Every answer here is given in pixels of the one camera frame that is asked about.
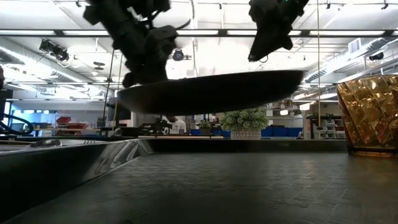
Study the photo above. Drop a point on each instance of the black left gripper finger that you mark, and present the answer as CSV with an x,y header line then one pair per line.
x,y
155,71
135,76

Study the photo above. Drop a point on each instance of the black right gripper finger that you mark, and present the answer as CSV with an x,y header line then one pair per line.
x,y
275,42
262,39

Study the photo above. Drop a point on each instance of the black round plate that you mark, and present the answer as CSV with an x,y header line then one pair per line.
x,y
211,96

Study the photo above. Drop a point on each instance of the amber faceted glass cup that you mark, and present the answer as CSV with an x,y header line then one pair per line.
x,y
370,115

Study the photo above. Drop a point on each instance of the black background robot arm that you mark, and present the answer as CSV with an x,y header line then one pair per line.
x,y
157,127

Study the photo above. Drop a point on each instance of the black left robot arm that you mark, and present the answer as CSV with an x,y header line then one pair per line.
x,y
136,6

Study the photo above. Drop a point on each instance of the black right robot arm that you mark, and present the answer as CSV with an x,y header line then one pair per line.
x,y
298,3

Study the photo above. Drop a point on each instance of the red flat tray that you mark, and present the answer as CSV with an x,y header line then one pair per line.
x,y
77,126

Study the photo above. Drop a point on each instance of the shiny metal spoon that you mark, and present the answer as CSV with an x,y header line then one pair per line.
x,y
46,143

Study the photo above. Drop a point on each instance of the black plastic tray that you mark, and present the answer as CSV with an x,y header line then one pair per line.
x,y
217,186

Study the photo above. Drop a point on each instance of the round black ceiling lamp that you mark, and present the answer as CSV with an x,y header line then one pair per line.
x,y
178,55

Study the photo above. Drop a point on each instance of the black monitor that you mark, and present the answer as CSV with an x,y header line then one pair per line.
x,y
116,113

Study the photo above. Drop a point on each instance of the person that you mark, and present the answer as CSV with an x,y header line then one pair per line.
x,y
178,126

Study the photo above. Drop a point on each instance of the thin brass vertical pole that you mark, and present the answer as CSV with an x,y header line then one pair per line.
x,y
318,93

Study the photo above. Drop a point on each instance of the small background potted plant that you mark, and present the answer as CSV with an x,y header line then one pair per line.
x,y
205,127

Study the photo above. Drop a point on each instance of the red storage bin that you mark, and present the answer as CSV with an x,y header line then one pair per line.
x,y
63,120

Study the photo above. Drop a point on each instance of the green potted plant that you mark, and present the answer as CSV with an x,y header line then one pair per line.
x,y
244,123

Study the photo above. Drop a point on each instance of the blue storage bin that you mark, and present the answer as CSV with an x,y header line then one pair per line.
x,y
280,132

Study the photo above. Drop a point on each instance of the shelf with storage bins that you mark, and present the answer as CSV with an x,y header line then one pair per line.
x,y
326,127

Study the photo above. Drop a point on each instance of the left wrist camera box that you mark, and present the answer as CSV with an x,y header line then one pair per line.
x,y
161,42

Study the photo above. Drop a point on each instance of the overhead frame bar with lights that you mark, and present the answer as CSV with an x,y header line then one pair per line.
x,y
222,32

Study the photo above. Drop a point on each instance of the black ceiling camera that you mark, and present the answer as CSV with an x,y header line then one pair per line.
x,y
54,49
376,56

